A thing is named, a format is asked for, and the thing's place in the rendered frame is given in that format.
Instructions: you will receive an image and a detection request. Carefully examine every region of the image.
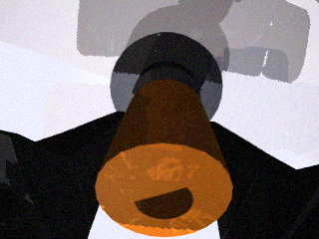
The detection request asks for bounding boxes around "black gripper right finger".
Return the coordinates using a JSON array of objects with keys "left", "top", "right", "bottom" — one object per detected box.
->
[{"left": 210, "top": 120, "right": 319, "bottom": 239}]

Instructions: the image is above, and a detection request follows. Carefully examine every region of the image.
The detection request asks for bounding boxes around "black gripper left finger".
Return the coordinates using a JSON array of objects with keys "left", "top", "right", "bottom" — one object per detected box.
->
[{"left": 0, "top": 112, "right": 125, "bottom": 239}]

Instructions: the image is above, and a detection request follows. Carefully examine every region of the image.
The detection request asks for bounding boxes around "orange tapered knob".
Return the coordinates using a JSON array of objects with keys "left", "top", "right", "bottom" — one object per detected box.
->
[{"left": 96, "top": 79, "right": 234, "bottom": 238}]

